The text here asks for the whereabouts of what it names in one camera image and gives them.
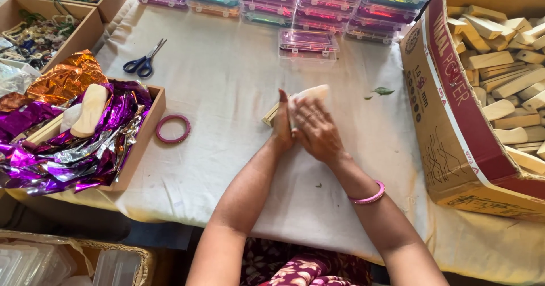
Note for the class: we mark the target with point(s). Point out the pink bangle worn on wrist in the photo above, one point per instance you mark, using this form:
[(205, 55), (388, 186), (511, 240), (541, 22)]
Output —
[(369, 198)]

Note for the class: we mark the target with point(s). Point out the crumpled clear plastic bag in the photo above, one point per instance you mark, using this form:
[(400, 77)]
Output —
[(15, 75)]

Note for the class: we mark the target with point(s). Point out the clear empty plastic box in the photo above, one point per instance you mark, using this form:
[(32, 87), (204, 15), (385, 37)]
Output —
[(308, 39), (306, 59)]

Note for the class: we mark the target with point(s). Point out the printed cardboard carton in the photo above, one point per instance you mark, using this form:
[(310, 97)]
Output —
[(451, 107)]

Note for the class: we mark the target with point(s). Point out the stacks of foil-filled plastic boxes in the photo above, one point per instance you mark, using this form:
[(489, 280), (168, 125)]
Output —
[(323, 3)]

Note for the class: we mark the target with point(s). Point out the person's floral maroon clothing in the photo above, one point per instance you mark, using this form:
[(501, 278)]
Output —
[(298, 269)]

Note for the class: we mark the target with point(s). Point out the person's right fingers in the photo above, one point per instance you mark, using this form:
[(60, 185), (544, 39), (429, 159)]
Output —
[(304, 109)]

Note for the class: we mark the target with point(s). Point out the white tablecloth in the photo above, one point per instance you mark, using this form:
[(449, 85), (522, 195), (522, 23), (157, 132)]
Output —
[(230, 77)]

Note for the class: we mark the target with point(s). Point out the person's right hand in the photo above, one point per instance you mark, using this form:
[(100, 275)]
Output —
[(317, 132)]

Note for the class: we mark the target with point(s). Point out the loose pink bangle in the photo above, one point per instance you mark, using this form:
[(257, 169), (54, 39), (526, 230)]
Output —
[(161, 136)]

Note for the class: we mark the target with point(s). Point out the person's left hand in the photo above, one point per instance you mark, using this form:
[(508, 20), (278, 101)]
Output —
[(282, 126)]

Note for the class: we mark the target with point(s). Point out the heap of purple silver foil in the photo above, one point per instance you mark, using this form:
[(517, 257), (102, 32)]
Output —
[(85, 162)]

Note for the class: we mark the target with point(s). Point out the orange foil sheet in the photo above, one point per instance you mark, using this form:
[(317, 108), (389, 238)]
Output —
[(68, 77)]

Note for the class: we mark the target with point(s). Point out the wooden tray of mixed jewellery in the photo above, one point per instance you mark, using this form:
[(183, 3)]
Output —
[(38, 37)]

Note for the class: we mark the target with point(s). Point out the wooden tray with foil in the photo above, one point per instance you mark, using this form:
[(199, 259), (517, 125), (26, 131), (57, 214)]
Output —
[(144, 132)]

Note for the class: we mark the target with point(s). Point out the pile of wooden blocks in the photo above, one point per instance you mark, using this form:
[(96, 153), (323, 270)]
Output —
[(506, 77)]

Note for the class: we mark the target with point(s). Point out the green leaf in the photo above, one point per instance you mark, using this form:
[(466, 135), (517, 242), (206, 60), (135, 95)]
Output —
[(383, 91)]

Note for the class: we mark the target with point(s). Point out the pale wooden block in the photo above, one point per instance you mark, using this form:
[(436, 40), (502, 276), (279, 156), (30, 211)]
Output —
[(270, 115)]

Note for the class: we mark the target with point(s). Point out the translucent white wrapper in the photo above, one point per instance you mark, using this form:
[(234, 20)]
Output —
[(313, 92)]

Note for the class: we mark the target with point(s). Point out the woven basket of clear boxes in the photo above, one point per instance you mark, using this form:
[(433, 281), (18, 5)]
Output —
[(64, 260)]

